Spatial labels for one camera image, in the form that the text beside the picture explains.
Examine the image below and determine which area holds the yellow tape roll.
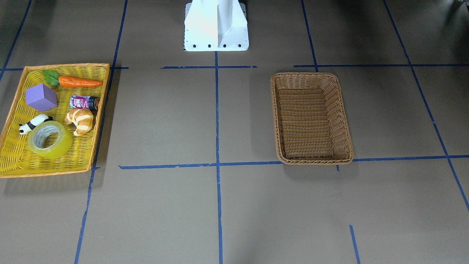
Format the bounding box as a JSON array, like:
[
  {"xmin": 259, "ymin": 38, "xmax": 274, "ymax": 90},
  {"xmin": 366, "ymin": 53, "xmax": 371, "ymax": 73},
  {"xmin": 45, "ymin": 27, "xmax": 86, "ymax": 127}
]
[{"xmin": 28, "ymin": 121, "xmax": 73, "ymax": 160}]

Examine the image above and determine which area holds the brown wicker basket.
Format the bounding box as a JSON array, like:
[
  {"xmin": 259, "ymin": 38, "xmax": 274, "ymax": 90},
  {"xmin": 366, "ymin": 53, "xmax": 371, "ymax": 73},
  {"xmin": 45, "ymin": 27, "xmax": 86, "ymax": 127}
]
[{"xmin": 271, "ymin": 72, "xmax": 354, "ymax": 165}]

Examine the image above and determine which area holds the yellow woven tray basket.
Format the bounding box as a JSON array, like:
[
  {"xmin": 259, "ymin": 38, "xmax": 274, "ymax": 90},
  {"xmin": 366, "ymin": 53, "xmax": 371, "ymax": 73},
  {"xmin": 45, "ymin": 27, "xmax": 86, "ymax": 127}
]
[{"xmin": 1, "ymin": 63, "xmax": 110, "ymax": 178}]

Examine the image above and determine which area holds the small purple drink can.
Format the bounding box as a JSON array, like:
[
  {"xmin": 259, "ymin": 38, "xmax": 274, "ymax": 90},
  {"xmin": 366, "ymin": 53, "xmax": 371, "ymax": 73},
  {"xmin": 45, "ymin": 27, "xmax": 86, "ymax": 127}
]
[{"xmin": 69, "ymin": 95, "xmax": 100, "ymax": 111}]

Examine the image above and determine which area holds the toy croissant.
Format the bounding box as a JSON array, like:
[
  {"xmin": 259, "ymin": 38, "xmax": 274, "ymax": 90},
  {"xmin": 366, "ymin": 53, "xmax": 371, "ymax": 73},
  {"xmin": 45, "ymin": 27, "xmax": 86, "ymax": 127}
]
[{"xmin": 64, "ymin": 108, "xmax": 94, "ymax": 136}]

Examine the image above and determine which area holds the orange toy carrot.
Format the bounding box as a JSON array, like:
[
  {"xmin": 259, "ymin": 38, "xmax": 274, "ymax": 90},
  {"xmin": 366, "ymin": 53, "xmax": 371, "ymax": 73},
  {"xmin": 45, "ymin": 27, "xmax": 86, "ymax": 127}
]
[{"xmin": 41, "ymin": 70, "xmax": 103, "ymax": 88}]

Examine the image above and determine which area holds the purple foam cube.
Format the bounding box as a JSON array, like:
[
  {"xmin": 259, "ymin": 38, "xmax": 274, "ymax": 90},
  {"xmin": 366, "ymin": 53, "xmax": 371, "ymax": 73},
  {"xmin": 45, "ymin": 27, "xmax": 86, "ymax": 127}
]
[{"xmin": 25, "ymin": 84, "xmax": 58, "ymax": 112}]

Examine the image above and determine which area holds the toy panda figure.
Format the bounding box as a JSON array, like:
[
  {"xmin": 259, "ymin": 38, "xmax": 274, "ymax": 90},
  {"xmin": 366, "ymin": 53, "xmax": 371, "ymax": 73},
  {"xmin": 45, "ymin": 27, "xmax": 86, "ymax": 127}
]
[{"xmin": 19, "ymin": 114, "xmax": 53, "ymax": 134}]

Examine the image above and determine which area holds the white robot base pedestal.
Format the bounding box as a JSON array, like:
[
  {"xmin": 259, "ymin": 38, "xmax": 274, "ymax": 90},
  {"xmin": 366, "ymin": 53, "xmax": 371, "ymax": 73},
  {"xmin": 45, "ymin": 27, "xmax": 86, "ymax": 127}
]
[{"xmin": 183, "ymin": 0, "xmax": 250, "ymax": 52}]

